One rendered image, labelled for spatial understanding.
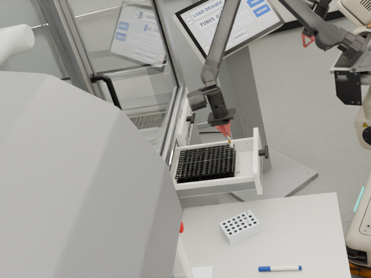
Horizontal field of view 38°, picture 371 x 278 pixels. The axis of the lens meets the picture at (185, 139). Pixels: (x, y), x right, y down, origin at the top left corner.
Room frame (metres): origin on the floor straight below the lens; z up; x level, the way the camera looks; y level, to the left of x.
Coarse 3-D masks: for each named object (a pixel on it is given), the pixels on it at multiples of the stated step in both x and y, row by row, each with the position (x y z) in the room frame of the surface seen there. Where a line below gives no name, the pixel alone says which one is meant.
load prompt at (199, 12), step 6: (216, 0) 2.62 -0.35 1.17; (222, 0) 2.62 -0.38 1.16; (204, 6) 2.58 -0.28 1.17; (210, 6) 2.59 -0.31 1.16; (216, 6) 2.59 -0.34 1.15; (222, 6) 2.60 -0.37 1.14; (192, 12) 2.55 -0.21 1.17; (198, 12) 2.55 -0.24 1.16; (204, 12) 2.56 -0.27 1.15; (210, 12) 2.56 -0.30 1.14; (198, 18) 2.53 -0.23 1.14
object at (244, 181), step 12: (204, 144) 1.80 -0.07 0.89; (216, 144) 1.78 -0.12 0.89; (228, 144) 1.77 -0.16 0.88; (240, 144) 1.76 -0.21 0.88; (252, 144) 1.74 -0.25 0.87; (252, 156) 1.71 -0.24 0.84; (252, 168) 1.63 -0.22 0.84; (216, 180) 1.55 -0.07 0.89; (228, 180) 1.54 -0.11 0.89; (240, 180) 1.52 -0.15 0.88; (252, 180) 1.51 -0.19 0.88; (180, 192) 1.58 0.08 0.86; (192, 192) 1.57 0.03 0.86; (204, 192) 1.56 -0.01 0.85; (216, 192) 1.55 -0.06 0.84; (228, 192) 1.54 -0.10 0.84
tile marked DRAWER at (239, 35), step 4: (244, 28) 2.52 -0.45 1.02; (236, 32) 2.50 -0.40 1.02; (240, 32) 2.51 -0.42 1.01; (244, 32) 2.51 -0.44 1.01; (232, 36) 2.48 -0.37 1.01; (236, 36) 2.49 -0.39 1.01; (240, 36) 2.49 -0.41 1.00; (244, 36) 2.49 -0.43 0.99; (236, 40) 2.47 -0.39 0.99; (240, 40) 2.47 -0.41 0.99
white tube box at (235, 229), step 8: (240, 216) 1.43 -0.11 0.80; (248, 216) 1.42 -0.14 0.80; (224, 224) 1.43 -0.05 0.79; (232, 224) 1.41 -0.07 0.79; (240, 224) 1.39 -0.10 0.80; (248, 224) 1.38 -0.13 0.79; (256, 224) 1.37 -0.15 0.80; (224, 232) 1.39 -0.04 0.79; (232, 232) 1.37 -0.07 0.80; (240, 232) 1.36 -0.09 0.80; (248, 232) 1.36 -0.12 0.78; (256, 232) 1.37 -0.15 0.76; (232, 240) 1.35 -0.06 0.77
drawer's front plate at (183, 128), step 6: (186, 102) 2.12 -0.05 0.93; (186, 108) 2.07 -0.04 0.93; (186, 114) 2.03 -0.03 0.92; (180, 126) 1.93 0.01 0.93; (186, 126) 1.98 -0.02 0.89; (192, 126) 2.08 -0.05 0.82; (180, 132) 1.89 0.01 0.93; (186, 132) 1.95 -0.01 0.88; (180, 138) 1.88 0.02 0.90; (186, 138) 1.93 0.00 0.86; (186, 144) 1.90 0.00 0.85
